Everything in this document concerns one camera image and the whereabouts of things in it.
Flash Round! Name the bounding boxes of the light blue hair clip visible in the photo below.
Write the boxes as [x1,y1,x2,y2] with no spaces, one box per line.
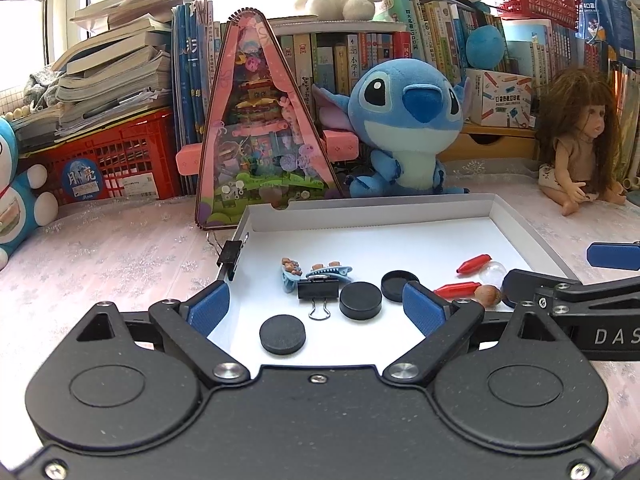
[305,260,354,282]

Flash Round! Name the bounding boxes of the brown hazelnut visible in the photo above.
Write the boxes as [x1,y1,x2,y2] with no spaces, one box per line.
[474,284,502,308]

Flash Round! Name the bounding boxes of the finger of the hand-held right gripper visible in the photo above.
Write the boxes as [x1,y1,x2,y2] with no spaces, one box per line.
[502,270,640,309]
[586,242,640,269]

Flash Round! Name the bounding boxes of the wooden drawer unit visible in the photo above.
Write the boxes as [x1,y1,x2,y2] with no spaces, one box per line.
[440,122,543,163]

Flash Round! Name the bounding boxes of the pink triangular toy case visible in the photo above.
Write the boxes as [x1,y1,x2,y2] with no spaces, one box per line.
[176,7,361,231]

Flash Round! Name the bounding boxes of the row of shelved books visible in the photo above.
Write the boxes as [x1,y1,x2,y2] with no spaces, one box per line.
[270,0,621,126]

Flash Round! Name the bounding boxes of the black binder clip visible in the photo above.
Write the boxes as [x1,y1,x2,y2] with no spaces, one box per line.
[297,280,341,322]
[207,232,251,282]

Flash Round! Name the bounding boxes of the white printed carton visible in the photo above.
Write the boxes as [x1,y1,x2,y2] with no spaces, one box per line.
[467,69,535,127]

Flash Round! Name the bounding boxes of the pink snowflake tablecloth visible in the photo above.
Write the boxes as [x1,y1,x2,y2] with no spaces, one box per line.
[0,157,640,461]

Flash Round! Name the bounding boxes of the colourful picture books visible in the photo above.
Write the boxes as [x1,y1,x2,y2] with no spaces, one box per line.
[612,62,640,186]

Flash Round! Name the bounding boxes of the blue ball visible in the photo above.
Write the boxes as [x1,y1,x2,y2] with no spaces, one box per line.
[466,25,506,67]

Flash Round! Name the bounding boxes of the white cardboard box tray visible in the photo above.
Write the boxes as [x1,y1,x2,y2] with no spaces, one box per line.
[202,192,581,376]

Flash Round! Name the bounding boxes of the clear plastic dome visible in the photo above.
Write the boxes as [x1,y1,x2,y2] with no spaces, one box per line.
[477,261,508,288]

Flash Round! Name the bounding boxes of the pile of worn books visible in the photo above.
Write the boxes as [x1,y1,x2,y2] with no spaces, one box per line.
[10,0,173,151]

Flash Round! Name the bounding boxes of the blue paper bag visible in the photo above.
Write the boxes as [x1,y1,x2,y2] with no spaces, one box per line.
[575,0,638,63]

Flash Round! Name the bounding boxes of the blue hair clip with bears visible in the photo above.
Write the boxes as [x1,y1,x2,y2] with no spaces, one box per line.
[279,256,306,295]

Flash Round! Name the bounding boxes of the thin blue books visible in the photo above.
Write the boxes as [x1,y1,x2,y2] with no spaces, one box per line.
[171,0,221,196]

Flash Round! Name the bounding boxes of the red plastic basket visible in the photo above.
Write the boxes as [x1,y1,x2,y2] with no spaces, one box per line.
[20,107,183,208]

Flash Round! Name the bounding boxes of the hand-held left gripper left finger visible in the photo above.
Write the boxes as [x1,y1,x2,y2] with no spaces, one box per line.
[62,281,251,387]

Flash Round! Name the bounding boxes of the small black round lid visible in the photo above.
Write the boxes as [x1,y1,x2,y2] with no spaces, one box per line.
[339,281,383,321]
[259,314,307,356]
[381,270,421,302]

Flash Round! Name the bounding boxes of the blue alien plush toy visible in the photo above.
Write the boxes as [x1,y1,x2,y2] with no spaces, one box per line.
[312,57,471,198]

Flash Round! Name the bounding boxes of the brown haired doll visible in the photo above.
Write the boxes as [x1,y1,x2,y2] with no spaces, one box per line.
[535,67,628,217]

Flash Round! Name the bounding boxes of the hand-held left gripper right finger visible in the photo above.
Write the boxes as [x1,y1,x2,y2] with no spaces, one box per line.
[382,281,581,387]

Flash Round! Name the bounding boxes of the red plastic crayon toy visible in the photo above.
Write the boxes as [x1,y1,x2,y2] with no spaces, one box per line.
[432,280,483,298]
[456,254,488,276]

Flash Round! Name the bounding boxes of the blue cat plush toy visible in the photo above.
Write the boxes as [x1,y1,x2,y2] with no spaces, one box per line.
[0,117,60,271]

